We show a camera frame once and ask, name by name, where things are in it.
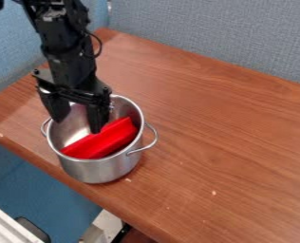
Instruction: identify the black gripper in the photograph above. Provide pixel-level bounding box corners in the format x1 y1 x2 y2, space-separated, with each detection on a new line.
32 47 113 134

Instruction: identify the red block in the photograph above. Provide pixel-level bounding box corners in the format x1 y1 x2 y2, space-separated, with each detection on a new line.
61 117 138 159

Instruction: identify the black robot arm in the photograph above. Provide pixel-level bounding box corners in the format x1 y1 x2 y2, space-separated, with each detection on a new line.
14 0 111 133

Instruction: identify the stainless steel pot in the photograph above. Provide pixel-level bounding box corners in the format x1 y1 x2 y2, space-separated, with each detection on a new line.
40 95 159 183

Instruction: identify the white device with black part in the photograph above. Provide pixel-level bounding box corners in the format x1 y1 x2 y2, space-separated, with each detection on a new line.
0 210 51 243

